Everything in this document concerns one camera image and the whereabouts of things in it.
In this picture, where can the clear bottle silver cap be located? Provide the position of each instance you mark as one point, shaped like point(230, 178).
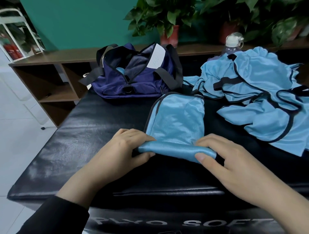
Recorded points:
point(234, 41)

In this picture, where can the black leather bench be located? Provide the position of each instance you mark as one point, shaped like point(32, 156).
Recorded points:
point(67, 149)

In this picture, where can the white wheeled cart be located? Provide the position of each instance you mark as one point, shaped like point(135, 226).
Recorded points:
point(21, 24)

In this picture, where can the person's left forearm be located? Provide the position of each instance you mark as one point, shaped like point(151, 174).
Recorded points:
point(62, 209)

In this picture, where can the person's right forearm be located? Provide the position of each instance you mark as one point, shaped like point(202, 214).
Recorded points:
point(289, 212)

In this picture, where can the person's right hand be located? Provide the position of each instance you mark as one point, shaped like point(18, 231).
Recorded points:
point(236, 166)

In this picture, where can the red bottle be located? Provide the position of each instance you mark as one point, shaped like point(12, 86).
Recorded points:
point(12, 50)

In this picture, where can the person's left hand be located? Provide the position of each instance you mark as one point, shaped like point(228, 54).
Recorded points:
point(120, 156)

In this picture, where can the green plant in white pot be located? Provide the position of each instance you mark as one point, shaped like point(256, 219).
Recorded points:
point(282, 19)

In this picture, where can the navy blue bag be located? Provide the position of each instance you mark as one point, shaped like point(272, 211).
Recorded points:
point(116, 84)

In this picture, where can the wooden shelf cabinet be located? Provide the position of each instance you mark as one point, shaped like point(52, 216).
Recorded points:
point(48, 91)

